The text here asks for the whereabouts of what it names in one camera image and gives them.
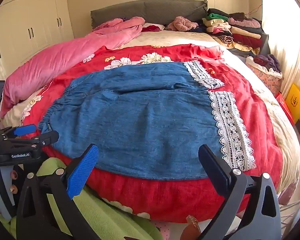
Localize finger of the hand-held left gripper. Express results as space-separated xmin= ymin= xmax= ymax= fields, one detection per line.
xmin=2 ymin=130 xmax=60 ymax=153
xmin=0 ymin=124 xmax=37 ymax=141

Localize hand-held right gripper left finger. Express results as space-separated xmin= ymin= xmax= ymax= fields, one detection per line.
xmin=16 ymin=144 xmax=100 ymax=240

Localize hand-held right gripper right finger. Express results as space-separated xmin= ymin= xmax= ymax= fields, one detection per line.
xmin=198 ymin=144 xmax=283 ymax=240

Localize blue denim pants with lace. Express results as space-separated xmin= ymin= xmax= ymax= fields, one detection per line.
xmin=38 ymin=60 xmax=256 ymax=181

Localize person's left hand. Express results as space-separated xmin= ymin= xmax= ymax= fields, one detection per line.
xmin=10 ymin=170 xmax=18 ymax=193

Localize green fleece garment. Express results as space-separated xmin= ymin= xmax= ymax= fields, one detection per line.
xmin=10 ymin=156 xmax=163 ymax=240

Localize amber hair clip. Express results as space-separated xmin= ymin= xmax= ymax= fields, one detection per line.
xmin=186 ymin=214 xmax=203 ymax=240

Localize red floral blanket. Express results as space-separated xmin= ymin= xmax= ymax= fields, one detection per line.
xmin=22 ymin=44 xmax=284 ymax=224

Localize white dotted cloth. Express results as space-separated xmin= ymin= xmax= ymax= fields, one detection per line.
xmin=150 ymin=220 xmax=190 ymax=240

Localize pink quilt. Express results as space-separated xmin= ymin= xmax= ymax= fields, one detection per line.
xmin=0 ymin=17 xmax=146 ymax=118

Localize red box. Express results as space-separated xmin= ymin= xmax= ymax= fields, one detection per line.
xmin=275 ymin=92 xmax=296 ymax=125

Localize floral fabric basket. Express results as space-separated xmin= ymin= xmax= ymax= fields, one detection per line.
xmin=245 ymin=56 xmax=284 ymax=98

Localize yellow box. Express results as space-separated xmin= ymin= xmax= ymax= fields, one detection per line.
xmin=285 ymin=83 xmax=300 ymax=122

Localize purple clothes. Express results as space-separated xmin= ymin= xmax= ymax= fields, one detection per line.
xmin=253 ymin=54 xmax=281 ymax=73

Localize white wardrobe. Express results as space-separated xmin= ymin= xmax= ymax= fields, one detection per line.
xmin=0 ymin=0 xmax=74 ymax=80

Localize pile of folded clothes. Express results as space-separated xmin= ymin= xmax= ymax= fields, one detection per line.
xmin=190 ymin=8 xmax=269 ymax=55

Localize cream curtain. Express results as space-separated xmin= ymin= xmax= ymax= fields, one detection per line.
xmin=260 ymin=0 xmax=300 ymax=100

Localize pink fluffy garment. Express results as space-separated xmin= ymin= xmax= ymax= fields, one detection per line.
xmin=168 ymin=16 xmax=199 ymax=32

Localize dark red cloth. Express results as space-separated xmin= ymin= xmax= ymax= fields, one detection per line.
xmin=141 ymin=24 xmax=165 ymax=32

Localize grey padded headboard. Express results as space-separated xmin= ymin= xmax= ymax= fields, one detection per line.
xmin=90 ymin=0 xmax=209 ymax=29

